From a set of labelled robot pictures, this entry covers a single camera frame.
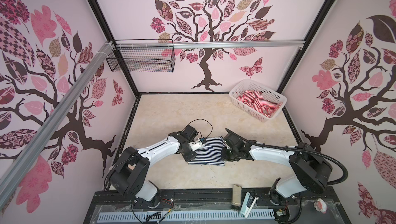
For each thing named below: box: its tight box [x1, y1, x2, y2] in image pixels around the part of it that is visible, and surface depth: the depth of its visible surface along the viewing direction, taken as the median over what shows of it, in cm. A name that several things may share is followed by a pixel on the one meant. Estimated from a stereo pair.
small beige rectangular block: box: [232, 184, 242, 207], surface depth 74 cm
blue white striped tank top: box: [187, 136, 226, 166], surface depth 89 cm
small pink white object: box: [313, 198, 328, 214], surface depth 70 cm
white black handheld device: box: [240, 192, 259, 219], surface depth 71 cm
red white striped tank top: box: [236, 90, 284, 118], surface depth 109 cm
